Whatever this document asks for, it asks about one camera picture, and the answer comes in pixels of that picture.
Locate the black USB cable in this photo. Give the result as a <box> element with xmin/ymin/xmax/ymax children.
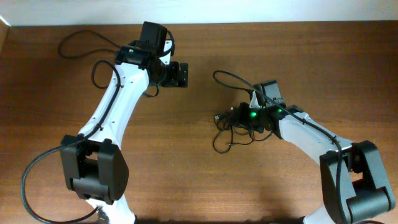
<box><xmin>57</xmin><ymin>29</ymin><xmax>125</xmax><ymax>60</ymax></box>

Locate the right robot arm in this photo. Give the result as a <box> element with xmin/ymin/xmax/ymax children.
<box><xmin>232</xmin><ymin>80</ymin><xmax>396</xmax><ymax>223</ymax></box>

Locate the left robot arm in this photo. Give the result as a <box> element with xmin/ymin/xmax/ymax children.
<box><xmin>60</xmin><ymin>22</ymin><xmax>188</xmax><ymax>223</ymax></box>

